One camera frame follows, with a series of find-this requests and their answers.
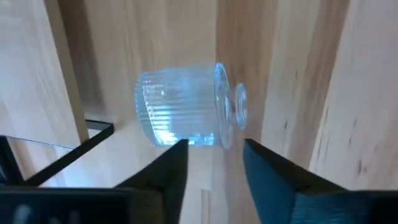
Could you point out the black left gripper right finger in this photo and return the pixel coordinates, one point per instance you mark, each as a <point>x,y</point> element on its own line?
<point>273,186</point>

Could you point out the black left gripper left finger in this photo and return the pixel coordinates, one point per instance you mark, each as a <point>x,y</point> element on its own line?
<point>169,174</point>

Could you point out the clear glass vase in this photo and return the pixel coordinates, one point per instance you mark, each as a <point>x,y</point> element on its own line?
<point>183,105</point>

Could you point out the wooden shelf black frame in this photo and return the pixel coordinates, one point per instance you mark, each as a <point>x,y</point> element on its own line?
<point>34,77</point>

